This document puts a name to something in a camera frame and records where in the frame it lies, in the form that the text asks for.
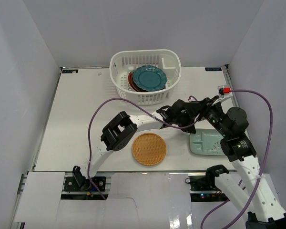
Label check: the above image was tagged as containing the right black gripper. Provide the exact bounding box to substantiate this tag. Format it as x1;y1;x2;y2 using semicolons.
183;95;230;138

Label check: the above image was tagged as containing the light green divided square plate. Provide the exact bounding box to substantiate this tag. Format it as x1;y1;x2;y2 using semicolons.
189;129;225;156

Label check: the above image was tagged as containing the woven bamboo round tray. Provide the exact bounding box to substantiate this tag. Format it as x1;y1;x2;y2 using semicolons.
132;133;167;167

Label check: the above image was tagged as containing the teal scalloped round plate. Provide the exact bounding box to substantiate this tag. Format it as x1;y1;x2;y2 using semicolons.
132;65;168;92

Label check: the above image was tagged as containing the brown rimmed beige round plate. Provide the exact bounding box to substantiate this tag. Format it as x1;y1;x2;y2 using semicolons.
128;72;144;92

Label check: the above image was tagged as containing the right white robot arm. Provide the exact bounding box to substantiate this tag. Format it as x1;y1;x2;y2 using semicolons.
186;96;286;229

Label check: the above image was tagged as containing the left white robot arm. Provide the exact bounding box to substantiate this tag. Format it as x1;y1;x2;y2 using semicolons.
72;100;200;191

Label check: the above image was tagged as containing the right blue table label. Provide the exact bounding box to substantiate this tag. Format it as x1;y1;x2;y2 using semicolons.
205;67;222;72

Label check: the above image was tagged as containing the blue table label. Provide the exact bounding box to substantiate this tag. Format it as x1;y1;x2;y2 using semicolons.
205;67;222;72
61;69;78;74

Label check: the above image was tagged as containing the white plastic dish basket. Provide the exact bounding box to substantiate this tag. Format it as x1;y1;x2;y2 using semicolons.
109;49;181;106

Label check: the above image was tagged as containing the left blue table label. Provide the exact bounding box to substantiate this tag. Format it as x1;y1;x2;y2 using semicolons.
61;69;78;74

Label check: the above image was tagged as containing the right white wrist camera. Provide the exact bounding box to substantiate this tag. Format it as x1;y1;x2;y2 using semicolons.
212;85;233;105

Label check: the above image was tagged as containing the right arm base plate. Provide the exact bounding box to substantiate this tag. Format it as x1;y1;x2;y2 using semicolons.
184;176;218;191

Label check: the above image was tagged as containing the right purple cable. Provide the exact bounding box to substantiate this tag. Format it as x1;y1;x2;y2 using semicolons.
200;88;275;229

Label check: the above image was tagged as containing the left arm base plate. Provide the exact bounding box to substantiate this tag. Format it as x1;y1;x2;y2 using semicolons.
63;177;106;192

